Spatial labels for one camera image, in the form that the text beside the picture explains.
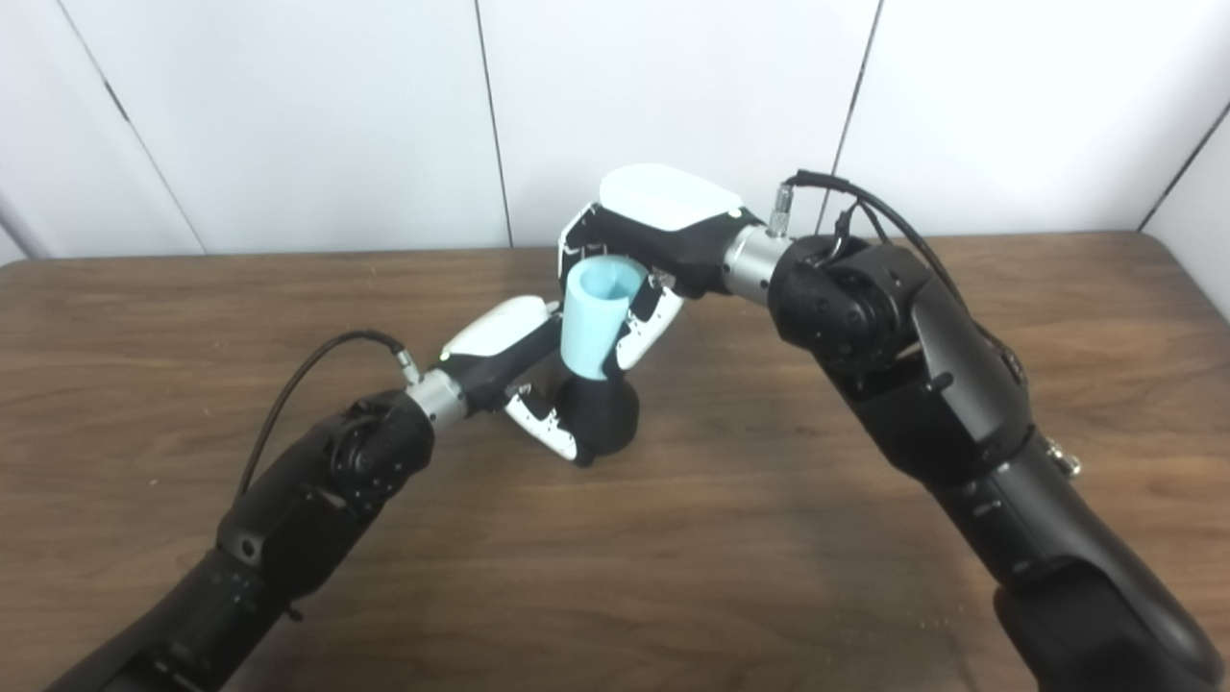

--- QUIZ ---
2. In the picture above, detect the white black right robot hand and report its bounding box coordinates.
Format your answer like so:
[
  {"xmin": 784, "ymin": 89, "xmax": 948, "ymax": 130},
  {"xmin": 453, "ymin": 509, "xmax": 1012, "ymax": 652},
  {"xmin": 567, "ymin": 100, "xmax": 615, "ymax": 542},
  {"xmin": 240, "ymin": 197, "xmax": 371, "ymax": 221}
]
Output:
[{"xmin": 555, "ymin": 163, "xmax": 760, "ymax": 376}]

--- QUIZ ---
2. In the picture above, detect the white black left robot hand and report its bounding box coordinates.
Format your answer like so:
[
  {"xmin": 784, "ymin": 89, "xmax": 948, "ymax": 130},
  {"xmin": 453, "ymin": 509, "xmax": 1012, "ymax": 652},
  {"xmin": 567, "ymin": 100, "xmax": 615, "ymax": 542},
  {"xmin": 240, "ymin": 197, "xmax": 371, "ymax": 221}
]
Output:
[{"xmin": 437, "ymin": 295, "xmax": 597, "ymax": 469}]

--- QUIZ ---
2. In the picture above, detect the light blue cup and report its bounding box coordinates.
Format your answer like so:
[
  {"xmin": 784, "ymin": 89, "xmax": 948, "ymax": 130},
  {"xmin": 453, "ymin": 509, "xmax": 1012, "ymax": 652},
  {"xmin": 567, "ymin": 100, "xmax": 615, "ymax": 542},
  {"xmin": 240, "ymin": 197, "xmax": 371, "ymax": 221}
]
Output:
[{"xmin": 561, "ymin": 257, "xmax": 647, "ymax": 382}]

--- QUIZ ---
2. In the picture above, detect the black flask-shaped vase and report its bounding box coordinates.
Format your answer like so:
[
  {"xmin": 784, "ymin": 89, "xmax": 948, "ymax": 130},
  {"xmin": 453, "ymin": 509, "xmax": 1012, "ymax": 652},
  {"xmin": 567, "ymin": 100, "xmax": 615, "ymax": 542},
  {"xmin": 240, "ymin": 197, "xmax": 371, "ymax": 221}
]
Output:
[{"xmin": 557, "ymin": 370, "xmax": 641, "ymax": 460}]

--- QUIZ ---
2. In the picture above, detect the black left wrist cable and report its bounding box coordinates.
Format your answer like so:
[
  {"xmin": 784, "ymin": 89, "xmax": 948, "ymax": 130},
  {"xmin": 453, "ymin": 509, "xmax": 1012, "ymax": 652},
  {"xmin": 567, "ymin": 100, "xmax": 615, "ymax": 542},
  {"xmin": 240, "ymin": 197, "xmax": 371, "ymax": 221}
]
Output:
[{"xmin": 235, "ymin": 331, "xmax": 424, "ymax": 501}]

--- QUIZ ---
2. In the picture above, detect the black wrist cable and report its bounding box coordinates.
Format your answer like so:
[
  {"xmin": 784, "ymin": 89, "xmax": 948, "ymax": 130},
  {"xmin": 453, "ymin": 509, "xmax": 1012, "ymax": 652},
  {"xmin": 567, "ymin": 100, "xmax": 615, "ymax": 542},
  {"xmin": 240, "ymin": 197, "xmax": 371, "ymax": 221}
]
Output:
[
  {"xmin": 235, "ymin": 331, "xmax": 424, "ymax": 501},
  {"xmin": 767, "ymin": 170, "xmax": 1029, "ymax": 385}
]

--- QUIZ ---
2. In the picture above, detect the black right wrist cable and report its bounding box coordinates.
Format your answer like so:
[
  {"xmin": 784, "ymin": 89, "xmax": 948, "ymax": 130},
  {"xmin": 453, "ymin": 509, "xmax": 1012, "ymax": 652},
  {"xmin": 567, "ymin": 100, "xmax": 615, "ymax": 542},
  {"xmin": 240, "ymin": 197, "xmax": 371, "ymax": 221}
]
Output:
[{"xmin": 767, "ymin": 170, "xmax": 1029, "ymax": 385}]

